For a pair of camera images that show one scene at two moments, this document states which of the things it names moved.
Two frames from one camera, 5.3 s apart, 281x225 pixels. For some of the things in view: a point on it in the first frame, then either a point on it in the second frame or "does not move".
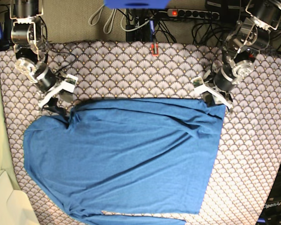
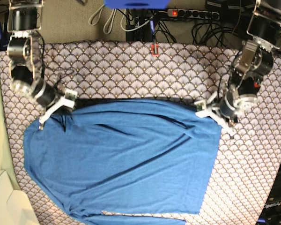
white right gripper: (207, 93) to (202, 111)
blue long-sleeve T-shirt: (125, 161) does not move
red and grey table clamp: (154, 48) does not move
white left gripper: (69, 85) to (70, 101)
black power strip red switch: (193, 14) does not move
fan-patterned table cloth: (244, 169) does not move
